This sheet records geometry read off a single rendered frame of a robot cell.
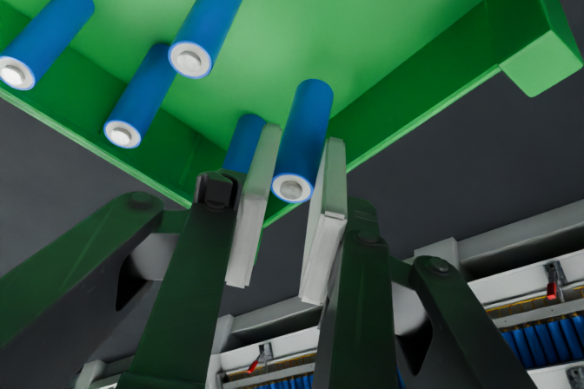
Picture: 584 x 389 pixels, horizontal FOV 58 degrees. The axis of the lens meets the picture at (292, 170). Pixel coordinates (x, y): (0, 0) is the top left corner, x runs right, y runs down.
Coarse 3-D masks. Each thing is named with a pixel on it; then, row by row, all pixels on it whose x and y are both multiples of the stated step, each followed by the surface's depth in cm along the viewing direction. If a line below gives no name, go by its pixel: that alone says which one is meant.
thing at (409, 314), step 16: (352, 208) 17; (368, 208) 17; (352, 224) 16; (368, 224) 16; (336, 256) 14; (336, 272) 14; (400, 272) 14; (400, 288) 13; (400, 304) 13; (416, 304) 13; (400, 320) 13; (416, 320) 13; (416, 336) 13; (432, 336) 13
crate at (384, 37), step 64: (0, 0) 28; (128, 0) 26; (192, 0) 26; (256, 0) 25; (320, 0) 25; (384, 0) 24; (448, 0) 24; (512, 0) 19; (64, 64) 28; (128, 64) 29; (256, 64) 28; (320, 64) 27; (384, 64) 27; (448, 64) 23; (512, 64) 17; (576, 64) 17; (64, 128) 26; (192, 128) 32; (384, 128) 24; (192, 192) 30; (256, 256) 28
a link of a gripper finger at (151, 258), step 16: (240, 176) 17; (176, 224) 14; (144, 240) 13; (160, 240) 13; (176, 240) 13; (128, 256) 13; (144, 256) 13; (160, 256) 13; (128, 272) 13; (144, 272) 13; (160, 272) 13
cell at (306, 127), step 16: (320, 80) 25; (304, 96) 24; (320, 96) 24; (304, 112) 23; (320, 112) 23; (288, 128) 23; (304, 128) 22; (320, 128) 23; (288, 144) 22; (304, 144) 22; (320, 144) 22; (288, 160) 21; (304, 160) 21; (320, 160) 22; (288, 176) 21; (304, 176) 20; (272, 192) 21; (288, 192) 21; (304, 192) 21
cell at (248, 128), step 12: (240, 120) 30; (252, 120) 30; (240, 132) 29; (252, 132) 29; (240, 144) 29; (252, 144) 29; (228, 156) 28; (240, 156) 28; (252, 156) 28; (228, 168) 27; (240, 168) 27
